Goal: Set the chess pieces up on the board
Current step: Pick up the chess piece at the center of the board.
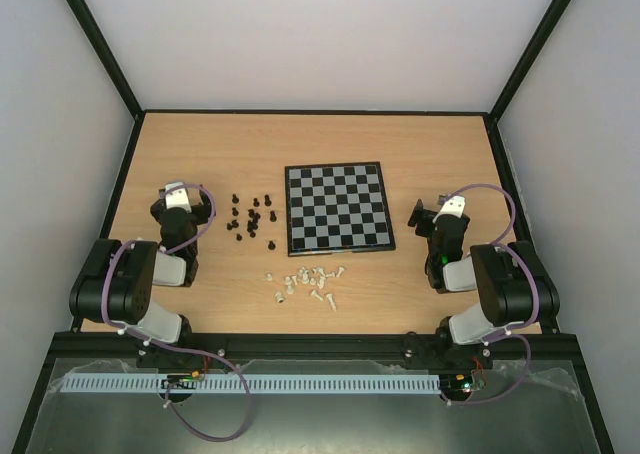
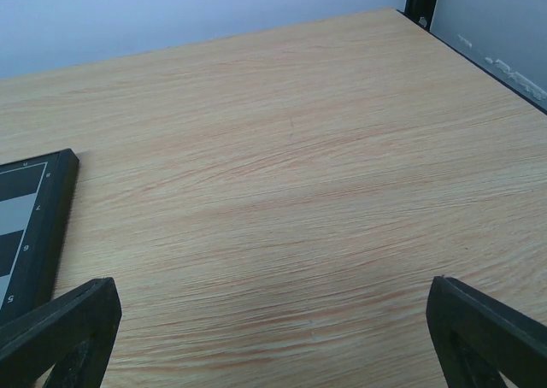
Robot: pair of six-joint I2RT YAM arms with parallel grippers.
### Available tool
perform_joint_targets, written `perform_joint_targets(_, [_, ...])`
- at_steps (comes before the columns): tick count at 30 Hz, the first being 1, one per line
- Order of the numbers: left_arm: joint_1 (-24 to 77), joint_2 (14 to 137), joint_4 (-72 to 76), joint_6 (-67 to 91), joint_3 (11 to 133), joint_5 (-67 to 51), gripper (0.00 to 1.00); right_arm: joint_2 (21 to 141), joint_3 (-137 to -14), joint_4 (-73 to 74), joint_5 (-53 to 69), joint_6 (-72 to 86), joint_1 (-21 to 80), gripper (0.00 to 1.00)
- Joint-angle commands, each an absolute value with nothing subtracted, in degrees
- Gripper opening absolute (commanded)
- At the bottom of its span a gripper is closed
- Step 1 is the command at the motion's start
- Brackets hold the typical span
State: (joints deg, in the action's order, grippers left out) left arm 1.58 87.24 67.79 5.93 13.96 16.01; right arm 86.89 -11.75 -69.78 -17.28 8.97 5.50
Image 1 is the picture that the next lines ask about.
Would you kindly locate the clear plastic sheet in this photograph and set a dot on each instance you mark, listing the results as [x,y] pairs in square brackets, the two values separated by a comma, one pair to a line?
[545,382]

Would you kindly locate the black aluminium frame rail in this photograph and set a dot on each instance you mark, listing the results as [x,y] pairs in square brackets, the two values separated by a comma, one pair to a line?
[239,348]

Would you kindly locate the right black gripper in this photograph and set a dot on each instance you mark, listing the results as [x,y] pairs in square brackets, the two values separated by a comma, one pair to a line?
[420,217]

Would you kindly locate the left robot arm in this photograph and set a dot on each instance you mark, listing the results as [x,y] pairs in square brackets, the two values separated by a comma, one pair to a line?
[114,286]

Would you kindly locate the light blue cable duct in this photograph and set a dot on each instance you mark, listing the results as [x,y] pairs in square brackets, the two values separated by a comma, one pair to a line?
[421,384]

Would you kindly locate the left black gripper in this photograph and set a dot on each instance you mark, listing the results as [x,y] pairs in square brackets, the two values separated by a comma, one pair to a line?
[203,214]

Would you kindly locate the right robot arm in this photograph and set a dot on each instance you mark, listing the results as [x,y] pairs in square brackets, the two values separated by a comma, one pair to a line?
[513,286]

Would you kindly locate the black grey chessboard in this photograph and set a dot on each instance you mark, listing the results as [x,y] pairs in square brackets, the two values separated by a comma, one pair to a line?
[336,208]

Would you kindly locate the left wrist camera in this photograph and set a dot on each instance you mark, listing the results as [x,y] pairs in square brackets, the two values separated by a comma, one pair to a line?
[176,196]

